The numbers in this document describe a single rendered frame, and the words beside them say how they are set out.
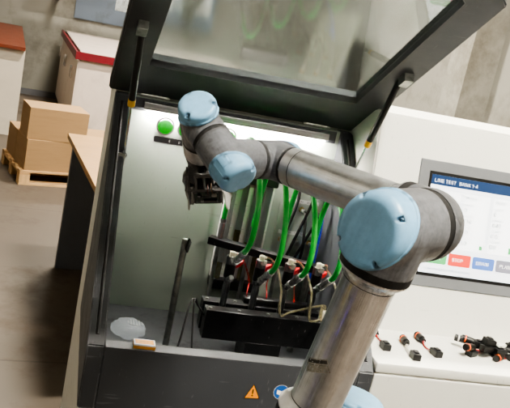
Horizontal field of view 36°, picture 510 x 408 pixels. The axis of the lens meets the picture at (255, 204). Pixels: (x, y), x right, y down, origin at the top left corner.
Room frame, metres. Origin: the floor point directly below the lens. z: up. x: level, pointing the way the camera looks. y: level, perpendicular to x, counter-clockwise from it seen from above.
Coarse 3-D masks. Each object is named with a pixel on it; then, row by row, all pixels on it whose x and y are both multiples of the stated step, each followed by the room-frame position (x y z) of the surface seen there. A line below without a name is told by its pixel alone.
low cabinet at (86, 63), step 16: (64, 32) 9.94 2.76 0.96; (64, 48) 9.97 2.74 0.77; (80, 48) 8.41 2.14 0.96; (96, 48) 8.80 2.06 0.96; (112, 48) 9.20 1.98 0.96; (64, 64) 9.41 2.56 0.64; (80, 64) 8.07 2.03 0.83; (96, 64) 8.12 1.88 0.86; (112, 64) 8.12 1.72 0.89; (64, 80) 9.30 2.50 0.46; (80, 80) 8.08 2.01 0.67; (96, 80) 8.13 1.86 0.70; (64, 96) 8.98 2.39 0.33; (80, 96) 8.08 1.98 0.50; (96, 96) 8.14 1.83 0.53; (96, 112) 8.15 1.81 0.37; (96, 128) 8.16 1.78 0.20
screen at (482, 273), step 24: (432, 168) 2.17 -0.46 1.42; (456, 168) 2.19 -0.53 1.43; (480, 168) 2.21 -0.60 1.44; (456, 192) 2.18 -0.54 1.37; (480, 192) 2.20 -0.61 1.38; (504, 192) 2.22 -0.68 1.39; (480, 216) 2.18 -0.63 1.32; (504, 216) 2.21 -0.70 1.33; (480, 240) 2.17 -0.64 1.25; (504, 240) 2.19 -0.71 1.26; (432, 264) 2.12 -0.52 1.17; (456, 264) 2.14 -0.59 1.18; (480, 264) 2.16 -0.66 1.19; (504, 264) 2.18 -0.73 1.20; (456, 288) 2.13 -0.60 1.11; (480, 288) 2.15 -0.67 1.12; (504, 288) 2.17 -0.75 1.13
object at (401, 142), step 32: (384, 128) 2.15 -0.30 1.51; (416, 128) 2.18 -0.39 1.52; (448, 128) 2.21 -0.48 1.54; (480, 128) 2.27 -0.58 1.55; (384, 160) 2.14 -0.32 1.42; (416, 160) 2.16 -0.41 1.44; (448, 160) 2.19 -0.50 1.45; (480, 160) 2.22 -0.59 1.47; (416, 288) 2.10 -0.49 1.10; (384, 320) 2.06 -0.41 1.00; (416, 320) 2.08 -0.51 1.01; (448, 320) 2.11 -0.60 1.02; (480, 320) 2.13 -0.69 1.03; (384, 384) 1.82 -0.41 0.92; (416, 384) 1.84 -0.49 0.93; (448, 384) 1.86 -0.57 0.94; (480, 384) 1.89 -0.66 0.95
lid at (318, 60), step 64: (192, 0) 1.78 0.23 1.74; (256, 0) 1.76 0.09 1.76; (320, 0) 1.75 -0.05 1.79; (384, 0) 1.74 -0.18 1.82; (448, 0) 1.72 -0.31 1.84; (128, 64) 2.04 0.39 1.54; (192, 64) 2.06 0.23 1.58; (256, 64) 2.04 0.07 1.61; (320, 64) 2.02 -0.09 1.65; (384, 64) 2.00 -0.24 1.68
